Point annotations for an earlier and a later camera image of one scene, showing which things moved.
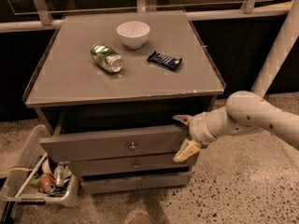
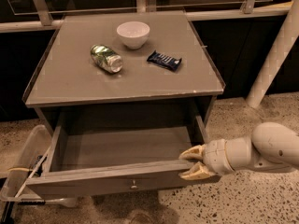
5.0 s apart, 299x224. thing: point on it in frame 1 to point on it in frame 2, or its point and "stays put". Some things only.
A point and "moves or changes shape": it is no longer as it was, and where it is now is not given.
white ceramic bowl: [134, 34] stays put
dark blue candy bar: [164, 61] stays put
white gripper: [198, 129] to [216, 157]
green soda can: [106, 58] stays put
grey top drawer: [133, 145] moves or changes shape
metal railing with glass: [23, 7] stays put
